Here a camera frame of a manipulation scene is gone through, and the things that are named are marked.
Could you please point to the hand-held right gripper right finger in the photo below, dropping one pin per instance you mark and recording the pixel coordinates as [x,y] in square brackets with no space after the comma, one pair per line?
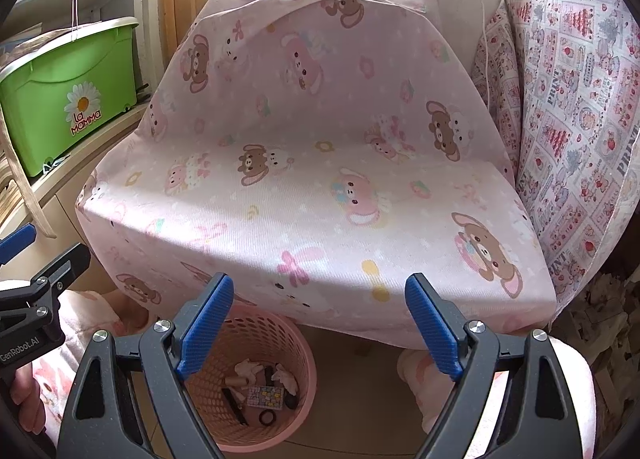
[435,329]

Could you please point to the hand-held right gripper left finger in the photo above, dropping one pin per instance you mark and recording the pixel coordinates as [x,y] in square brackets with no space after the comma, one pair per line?
[205,329]

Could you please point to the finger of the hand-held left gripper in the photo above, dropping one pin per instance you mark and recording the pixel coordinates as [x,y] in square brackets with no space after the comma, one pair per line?
[65,269]
[17,241]

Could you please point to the large white tissue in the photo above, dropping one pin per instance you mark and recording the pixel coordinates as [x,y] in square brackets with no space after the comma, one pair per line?
[250,369]

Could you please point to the pink plastic mesh basket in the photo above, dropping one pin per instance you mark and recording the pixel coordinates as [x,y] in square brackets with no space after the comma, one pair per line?
[280,334]

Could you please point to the black snack packet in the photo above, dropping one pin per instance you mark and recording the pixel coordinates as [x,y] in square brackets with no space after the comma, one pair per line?
[235,406]

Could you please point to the pink blue checkered box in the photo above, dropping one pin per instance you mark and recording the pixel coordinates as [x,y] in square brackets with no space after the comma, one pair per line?
[265,396]

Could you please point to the small white tissue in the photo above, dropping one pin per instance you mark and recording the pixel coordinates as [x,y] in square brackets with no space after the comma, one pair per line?
[287,379]

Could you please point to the person's left hand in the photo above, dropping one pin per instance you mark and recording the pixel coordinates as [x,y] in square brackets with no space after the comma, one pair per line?
[29,394]

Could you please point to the person's right leg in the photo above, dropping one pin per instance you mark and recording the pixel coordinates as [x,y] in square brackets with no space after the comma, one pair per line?
[412,369]

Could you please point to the stack of old papers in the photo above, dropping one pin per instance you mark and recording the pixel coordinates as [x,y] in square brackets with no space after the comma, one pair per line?
[7,189]

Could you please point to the pink bear print sofa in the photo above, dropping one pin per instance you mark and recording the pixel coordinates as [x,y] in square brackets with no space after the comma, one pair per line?
[300,219]

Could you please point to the pink patchwork printed cloth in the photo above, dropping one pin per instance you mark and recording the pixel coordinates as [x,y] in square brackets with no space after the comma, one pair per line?
[575,114]

